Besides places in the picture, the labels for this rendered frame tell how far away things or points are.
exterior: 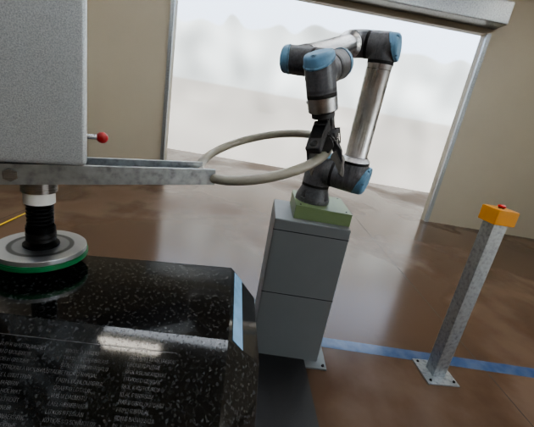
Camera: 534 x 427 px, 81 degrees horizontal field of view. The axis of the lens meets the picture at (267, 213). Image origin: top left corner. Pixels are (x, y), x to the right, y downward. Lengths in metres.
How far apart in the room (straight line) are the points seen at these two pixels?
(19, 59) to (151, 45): 5.12
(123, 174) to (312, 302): 1.25
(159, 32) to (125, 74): 0.85
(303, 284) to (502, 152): 5.55
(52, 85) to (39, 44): 0.08
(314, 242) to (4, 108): 1.32
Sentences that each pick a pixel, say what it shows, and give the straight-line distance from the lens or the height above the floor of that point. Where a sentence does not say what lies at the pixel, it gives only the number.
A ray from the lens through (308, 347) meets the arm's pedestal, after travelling 2.00.
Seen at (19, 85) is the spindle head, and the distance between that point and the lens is 0.85.
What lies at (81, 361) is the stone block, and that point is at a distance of 0.81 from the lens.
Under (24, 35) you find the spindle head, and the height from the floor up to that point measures 1.40.
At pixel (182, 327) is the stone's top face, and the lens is 0.79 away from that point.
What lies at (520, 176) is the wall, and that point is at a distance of 7.14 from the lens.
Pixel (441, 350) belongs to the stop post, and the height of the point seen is 0.19.
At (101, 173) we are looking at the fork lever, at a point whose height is 1.12.
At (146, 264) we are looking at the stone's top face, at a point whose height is 0.84.
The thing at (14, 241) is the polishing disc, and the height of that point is 0.90.
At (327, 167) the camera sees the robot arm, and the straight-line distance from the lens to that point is 1.66.
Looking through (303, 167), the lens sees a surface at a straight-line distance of 0.95.
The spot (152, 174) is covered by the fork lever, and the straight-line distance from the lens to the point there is 0.95.
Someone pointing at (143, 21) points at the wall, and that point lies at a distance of 6.02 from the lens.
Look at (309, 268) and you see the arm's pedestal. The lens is 1.72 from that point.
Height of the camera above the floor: 1.33
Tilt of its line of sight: 17 degrees down
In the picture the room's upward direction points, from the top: 10 degrees clockwise
